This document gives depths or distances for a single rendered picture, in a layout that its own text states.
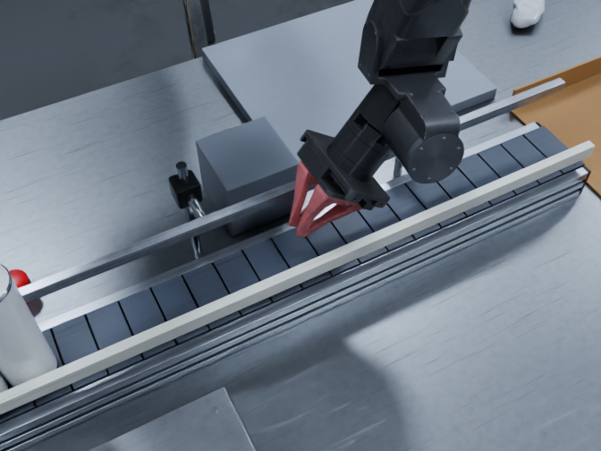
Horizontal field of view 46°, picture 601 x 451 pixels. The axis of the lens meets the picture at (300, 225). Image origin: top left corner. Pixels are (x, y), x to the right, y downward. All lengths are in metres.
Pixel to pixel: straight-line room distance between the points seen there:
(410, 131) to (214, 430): 0.35
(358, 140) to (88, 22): 2.16
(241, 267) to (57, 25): 2.09
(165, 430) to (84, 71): 1.97
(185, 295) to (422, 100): 0.35
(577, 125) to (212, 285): 0.60
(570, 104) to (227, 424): 0.72
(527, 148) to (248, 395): 0.50
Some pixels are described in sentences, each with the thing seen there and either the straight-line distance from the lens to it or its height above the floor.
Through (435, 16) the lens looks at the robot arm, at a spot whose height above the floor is 1.20.
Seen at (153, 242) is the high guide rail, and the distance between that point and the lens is 0.77.
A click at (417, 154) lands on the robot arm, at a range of 0.66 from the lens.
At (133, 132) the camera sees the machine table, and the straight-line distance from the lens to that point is 1.08.
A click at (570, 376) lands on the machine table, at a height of 0.83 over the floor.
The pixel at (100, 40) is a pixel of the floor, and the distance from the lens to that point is 2.71.
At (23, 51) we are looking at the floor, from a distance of 2.75.
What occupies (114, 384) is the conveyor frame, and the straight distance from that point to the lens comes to 0.78.
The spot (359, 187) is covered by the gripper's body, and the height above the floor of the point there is 1.02.
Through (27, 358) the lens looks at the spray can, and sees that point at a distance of 0.74.
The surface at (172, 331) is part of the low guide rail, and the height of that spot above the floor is 0.91.
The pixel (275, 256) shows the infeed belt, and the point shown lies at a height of 0.88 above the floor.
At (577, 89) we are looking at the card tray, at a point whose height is 0.83.
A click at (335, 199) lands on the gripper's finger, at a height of 1.00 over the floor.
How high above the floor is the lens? 1.56
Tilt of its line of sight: 51 degrees down
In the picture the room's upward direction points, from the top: straight up
